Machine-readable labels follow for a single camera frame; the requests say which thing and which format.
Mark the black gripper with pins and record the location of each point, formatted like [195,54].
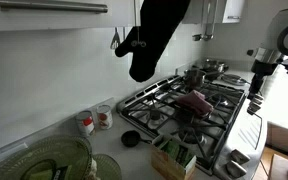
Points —
[262,68]

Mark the pink checked cloth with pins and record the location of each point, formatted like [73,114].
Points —
[195,101]

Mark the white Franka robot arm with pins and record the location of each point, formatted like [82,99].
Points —
[277,30]

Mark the silver stove knob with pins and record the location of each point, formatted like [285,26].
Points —
[235,169]
[253,111]
[256,104]
[260,98]
[240,156]

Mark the steel pot with lid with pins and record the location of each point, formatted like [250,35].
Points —
[214,65]

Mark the stainless steel gas stove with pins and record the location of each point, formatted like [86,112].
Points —
[184,116]

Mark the brown wooden furniture piece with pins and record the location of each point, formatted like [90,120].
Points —
[285,138]

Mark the hanging steel ladle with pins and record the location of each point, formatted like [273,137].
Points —
[209,33]
[197,37]

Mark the box with green sponges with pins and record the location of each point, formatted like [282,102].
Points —
[170,163]

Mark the black oven mitt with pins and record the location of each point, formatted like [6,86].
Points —
[154,40]

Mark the small black skillet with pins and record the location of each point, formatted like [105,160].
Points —
[130,138]

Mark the hanging steel spatula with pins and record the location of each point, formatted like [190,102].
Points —
[115,41]

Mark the tin can with red label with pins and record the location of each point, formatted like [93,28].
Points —
[104,117]
[85,124]

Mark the large green woven basket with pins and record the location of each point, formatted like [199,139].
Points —
[60,150]

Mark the green packet with black label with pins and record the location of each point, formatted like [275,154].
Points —
[59,173]

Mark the white wall cabinet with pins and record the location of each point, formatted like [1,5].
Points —
[230,10]
[67,20]

